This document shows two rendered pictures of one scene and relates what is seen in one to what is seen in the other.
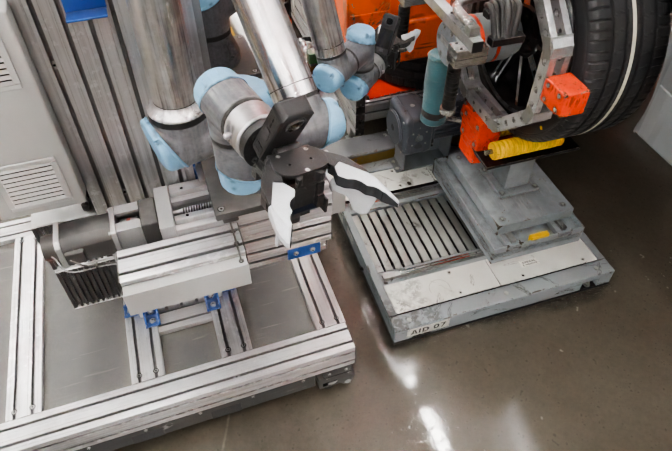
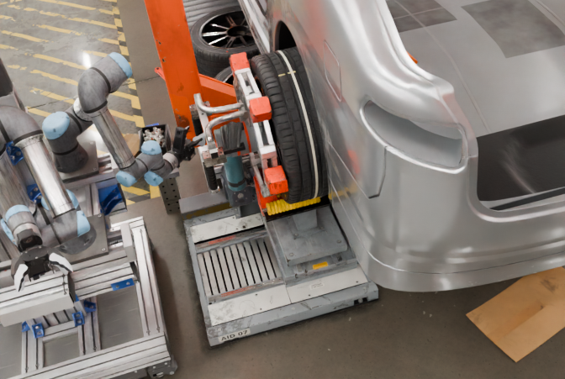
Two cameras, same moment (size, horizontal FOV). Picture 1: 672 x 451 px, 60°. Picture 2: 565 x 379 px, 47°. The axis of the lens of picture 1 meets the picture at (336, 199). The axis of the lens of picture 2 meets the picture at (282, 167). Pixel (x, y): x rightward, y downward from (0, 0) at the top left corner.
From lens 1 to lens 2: 141 cm
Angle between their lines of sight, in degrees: 7
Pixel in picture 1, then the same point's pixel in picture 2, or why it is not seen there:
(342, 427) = not seen: outside the picture
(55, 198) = not seen: outside the picture
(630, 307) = (389, 317)
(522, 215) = (307, 251)
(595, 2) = (280, 126)
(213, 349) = (76, 351)
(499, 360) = (282, 357)
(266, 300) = (116, 318)
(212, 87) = (10, 217)
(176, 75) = (12, 200)
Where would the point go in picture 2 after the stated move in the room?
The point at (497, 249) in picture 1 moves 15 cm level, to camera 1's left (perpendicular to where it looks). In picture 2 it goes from (287, 276) to (256, 277)
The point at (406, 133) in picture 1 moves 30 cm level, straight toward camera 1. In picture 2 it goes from (229, 192) to (213, 236)
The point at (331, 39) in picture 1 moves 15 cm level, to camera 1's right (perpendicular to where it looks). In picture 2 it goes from (122, 158) to (159, 155)
